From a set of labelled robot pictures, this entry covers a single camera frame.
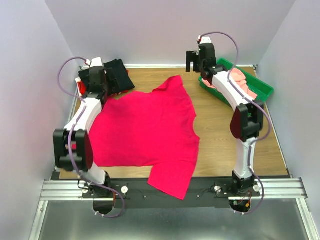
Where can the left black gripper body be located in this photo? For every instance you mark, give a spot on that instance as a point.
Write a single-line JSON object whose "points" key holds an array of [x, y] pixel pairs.
{"points": [[106, 86]]}

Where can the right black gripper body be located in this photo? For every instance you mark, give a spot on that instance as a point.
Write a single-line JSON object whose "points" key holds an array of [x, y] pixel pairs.
{"points": [[192, 57]]}

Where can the magenta t shirt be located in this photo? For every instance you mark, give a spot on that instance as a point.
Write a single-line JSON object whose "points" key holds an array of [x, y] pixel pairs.
{"points": [[153, 129]]}

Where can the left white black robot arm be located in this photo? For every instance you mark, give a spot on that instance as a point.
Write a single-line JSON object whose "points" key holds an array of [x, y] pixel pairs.
{"points": [[73, 150]]}

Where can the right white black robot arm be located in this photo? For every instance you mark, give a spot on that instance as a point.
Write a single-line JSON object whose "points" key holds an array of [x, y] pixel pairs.
{"points": [[248, 114]]}

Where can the black folded t shirt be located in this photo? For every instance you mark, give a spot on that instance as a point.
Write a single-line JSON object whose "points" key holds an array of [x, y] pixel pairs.
{"points": [[116, 64]]}

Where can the salmon pink t shirt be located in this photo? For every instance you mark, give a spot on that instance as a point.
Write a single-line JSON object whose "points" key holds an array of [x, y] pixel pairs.
{"points": [[240, 79]]}

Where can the green plastic bin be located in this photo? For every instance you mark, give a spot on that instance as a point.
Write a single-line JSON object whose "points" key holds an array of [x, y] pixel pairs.
{"points": [[263, 90]]}

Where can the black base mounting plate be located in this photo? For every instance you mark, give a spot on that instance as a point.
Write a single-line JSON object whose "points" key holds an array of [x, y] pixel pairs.
{"points": [[136, 193]]}

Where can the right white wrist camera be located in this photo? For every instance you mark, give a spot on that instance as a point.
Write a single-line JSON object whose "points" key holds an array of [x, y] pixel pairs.
{"points": [[204, 40]]}

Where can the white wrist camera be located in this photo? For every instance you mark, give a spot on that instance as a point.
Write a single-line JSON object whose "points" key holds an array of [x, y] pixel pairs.
{"points": [[95, 62], [204, 40]]}

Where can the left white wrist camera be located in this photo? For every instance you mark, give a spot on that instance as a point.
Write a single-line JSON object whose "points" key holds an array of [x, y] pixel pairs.
{"points": [[95, 62]]}

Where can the aluminium frame rail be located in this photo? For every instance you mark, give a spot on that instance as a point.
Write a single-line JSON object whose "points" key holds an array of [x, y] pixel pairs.
{"points": [[68, 190]]}

